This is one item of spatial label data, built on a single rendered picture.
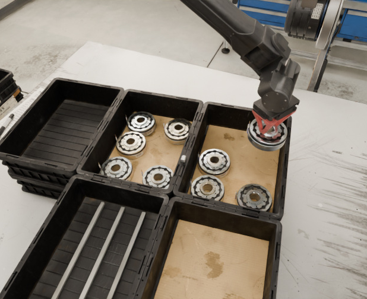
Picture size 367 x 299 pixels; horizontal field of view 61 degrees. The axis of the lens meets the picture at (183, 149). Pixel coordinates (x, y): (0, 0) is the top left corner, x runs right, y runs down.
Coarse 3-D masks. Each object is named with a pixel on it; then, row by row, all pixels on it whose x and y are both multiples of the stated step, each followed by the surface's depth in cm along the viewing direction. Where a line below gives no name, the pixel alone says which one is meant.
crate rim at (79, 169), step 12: (156, 96) 113; (168, 96) 112; (108, 120) 105; (192, 132) 100; (96, 144) 99; (84, 156) 96; (180, 156) 94; (180, 168) 91; (108, 180) 90; (120, 180) 90; (168, 192) 86
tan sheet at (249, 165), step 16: (208, 128) 115; (224, 128) 115; (208, 144) 110; (224, 144) 110; (240, 144) 110; (240, 160) 105; (256, 160) 105; (272, 160) 105; (224, 176) 101; (240, 176) 101; (256, 176) 101; (272, 176) 101; (224, 192) 97; (272, 192) 97; (272, 208) 93
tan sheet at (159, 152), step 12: (156, 120) 119; (168, 120) 118; (156, 132) 115; (156, 144) 111; (168, 144) 111; (120, 156) 108; (144, 156) 108; (156, 156) 108; (168, 156) 107; (144, 168) 104; (132, 180) 101
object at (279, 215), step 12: (204, 108) 108; (228, 108) 108; (240, 108) 107; (252, 108) 107; (288, 120) 102; (288, 132) 101; (192, 144) 99; (288, 144) 96; (288, 156) 93; (180, 180) 89; (180, 192) 86; (216, 204) 83; (228, 204) 83; (264, 216) 81; (276, 216) 81
